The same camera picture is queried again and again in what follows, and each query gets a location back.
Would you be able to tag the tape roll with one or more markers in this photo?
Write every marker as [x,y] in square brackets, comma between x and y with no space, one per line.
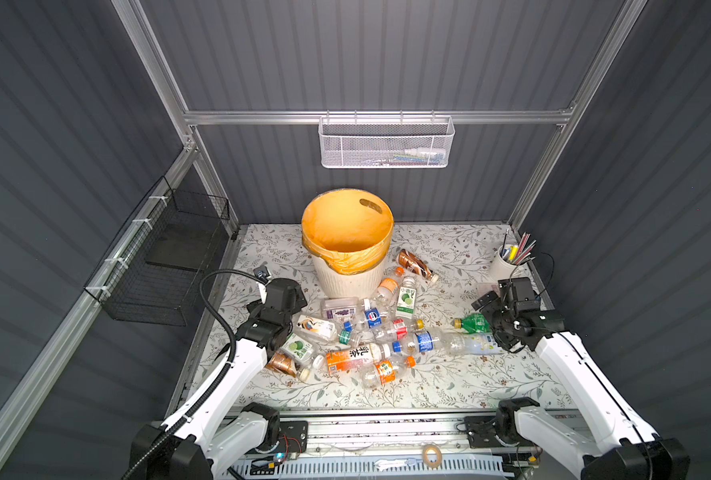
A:
[432,456]

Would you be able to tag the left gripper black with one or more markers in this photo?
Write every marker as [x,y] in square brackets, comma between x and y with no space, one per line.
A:
[254,308]

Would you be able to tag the purple grape label bottle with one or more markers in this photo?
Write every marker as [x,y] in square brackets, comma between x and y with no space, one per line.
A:
[340,309]

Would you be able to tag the white spray bottle in basket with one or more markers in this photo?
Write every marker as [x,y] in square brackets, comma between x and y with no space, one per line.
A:
[429,155]

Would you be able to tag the pepsi blue label bottle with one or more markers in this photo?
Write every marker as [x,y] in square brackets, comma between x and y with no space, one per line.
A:
[371,314]

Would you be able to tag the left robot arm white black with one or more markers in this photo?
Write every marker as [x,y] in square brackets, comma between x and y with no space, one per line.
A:
[192,443]

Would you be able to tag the white pen holder cup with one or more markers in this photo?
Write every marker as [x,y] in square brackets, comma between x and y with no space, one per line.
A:
[512,253]

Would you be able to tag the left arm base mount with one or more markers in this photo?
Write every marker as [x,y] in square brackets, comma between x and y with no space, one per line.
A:
[290,440]

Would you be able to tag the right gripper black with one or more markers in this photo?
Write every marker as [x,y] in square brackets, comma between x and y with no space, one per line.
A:
[487,308]

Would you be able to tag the white bin with yellow bag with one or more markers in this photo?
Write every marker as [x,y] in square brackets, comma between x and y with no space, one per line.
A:
[348,234]

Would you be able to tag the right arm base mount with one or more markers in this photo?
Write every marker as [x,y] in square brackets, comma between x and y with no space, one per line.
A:
[481,432]

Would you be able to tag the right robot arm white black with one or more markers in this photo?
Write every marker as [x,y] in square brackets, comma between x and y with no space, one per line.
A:
[622,445]

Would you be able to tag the white wire wall basket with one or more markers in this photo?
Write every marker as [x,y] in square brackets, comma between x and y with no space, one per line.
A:
[378,141]

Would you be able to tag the large clear water bottle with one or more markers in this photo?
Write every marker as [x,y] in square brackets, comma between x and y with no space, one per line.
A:
[478,344]

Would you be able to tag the white orange label bottle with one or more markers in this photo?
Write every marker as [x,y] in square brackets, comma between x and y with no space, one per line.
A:
[317,328]

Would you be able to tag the green lime label bottle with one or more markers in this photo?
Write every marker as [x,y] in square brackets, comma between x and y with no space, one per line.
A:
[405,307]

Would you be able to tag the green plastic bottle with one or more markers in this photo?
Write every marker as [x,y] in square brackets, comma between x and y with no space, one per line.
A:
[472,323]

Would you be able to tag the black wire side basket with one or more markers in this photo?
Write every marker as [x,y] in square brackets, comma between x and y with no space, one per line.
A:
[153,277]

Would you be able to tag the orange label small bottle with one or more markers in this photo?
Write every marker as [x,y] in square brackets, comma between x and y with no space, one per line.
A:
[387,371]

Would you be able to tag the brown coffee bottle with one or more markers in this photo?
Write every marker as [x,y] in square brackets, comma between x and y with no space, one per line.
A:
[410,262]

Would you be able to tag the blue label clear water bottle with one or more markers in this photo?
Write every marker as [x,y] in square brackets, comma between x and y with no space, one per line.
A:
[418,342]

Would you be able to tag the orange cap clear bottle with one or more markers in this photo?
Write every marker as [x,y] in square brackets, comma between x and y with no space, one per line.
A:
[389,286]

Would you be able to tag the red label yellow cap bottle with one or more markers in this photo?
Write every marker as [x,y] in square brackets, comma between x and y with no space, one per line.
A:
[395,330]

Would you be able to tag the orange milk tea bottle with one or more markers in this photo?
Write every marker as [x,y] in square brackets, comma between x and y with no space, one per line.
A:
[351,358]

